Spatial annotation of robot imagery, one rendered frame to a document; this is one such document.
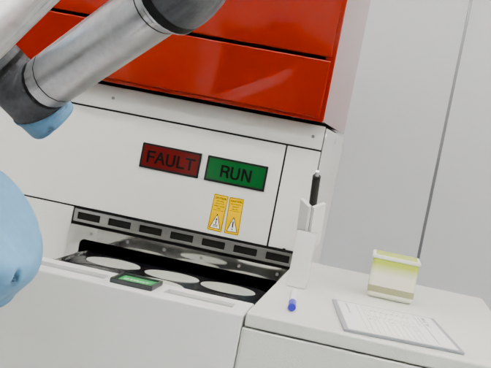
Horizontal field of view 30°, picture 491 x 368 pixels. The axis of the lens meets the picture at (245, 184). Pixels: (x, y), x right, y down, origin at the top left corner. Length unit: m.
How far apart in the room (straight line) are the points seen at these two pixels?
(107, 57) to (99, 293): 0.29
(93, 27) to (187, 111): 0.66
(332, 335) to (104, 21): 0.46
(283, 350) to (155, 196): 0.72
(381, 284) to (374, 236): 1.77
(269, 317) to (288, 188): 0.64
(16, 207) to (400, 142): 2.46
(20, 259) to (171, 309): 0.36
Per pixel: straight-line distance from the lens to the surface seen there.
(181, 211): 1.76
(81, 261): 1.66
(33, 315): 1.19
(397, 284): 1.45
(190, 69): 1.72
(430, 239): 3.21
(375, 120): 3.20
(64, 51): 1.18
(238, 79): 1.70
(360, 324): 1.18
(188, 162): 1.76
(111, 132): 1.80
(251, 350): 1.13
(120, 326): 1.16
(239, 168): 1.74
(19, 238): 0.82
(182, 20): 1.04
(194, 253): 1.75
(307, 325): 1.12
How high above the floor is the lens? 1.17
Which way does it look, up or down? 3 degrees down
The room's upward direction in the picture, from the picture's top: 11 degrees clockwise
